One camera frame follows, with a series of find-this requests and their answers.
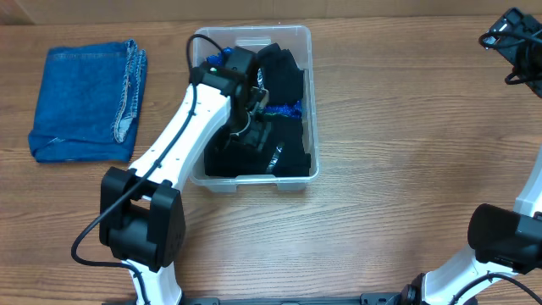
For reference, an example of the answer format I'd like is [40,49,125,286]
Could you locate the large black garment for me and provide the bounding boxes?
[203,114,312,178]

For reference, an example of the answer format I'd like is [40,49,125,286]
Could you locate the small black garment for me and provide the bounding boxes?
[204,130,285,178]
[253,42,305,109]

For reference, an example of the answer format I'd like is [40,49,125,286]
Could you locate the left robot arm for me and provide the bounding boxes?
[99,47,269,304]

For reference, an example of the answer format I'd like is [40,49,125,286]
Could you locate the blue denim jeans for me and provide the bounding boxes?
[28,39,147,164]

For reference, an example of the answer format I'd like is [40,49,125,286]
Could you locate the clear plastic storage bin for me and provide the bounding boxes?
[190,25,320,193]

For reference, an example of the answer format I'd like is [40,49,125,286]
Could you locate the blue sequin fabric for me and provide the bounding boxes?
[205,46,304,119]

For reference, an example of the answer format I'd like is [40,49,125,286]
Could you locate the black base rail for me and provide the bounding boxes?
[180,289,421,305]

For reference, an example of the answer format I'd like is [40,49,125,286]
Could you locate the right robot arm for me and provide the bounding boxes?
[392,8,541,304]

